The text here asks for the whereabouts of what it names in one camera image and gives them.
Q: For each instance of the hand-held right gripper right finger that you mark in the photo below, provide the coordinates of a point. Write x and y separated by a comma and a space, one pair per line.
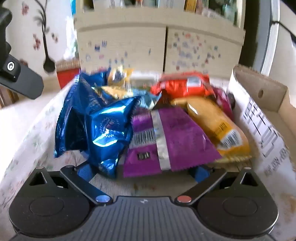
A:
200, 173

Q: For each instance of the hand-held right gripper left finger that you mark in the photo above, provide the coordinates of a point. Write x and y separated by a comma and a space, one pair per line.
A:
85, 172

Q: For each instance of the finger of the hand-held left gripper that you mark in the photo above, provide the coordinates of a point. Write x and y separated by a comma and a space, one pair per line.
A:
23, 81

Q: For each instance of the purple snack packet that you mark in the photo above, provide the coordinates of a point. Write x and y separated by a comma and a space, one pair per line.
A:
182, 136

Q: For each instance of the blue foil snack bag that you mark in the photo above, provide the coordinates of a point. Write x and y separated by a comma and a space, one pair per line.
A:
108, 129
74, 104

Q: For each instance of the long yellow snack packet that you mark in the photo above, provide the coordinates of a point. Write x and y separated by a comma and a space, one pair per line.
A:
208, 115

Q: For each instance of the cardboard box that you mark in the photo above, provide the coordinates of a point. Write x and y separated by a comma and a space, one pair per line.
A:
261, 129

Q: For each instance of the pink snack packet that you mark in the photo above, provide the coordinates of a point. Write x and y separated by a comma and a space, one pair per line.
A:
223, 99

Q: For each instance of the small yellow snack packet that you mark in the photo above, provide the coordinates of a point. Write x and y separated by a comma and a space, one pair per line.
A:
120, 76
118, 92

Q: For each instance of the red snack packet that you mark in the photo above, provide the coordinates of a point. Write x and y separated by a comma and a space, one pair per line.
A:
180, 85

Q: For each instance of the teal blue snack packet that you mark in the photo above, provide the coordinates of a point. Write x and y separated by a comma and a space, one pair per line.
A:
145, 98

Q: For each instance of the red gift box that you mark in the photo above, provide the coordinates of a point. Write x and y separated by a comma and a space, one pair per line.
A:
67, 76

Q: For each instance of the floral tablecloth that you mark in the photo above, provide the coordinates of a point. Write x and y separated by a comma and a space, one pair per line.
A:
23, 139

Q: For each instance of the clear plastic bag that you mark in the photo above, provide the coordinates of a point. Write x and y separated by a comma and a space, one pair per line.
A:
71, 39

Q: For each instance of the blue plastic bag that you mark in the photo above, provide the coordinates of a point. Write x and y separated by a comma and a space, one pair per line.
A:
73, 7

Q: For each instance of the beige wooden cabinet with stickers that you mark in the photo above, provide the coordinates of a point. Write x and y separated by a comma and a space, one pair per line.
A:
129, 41

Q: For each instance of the yellow carton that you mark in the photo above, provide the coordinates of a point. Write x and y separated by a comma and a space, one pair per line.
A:
190, 5

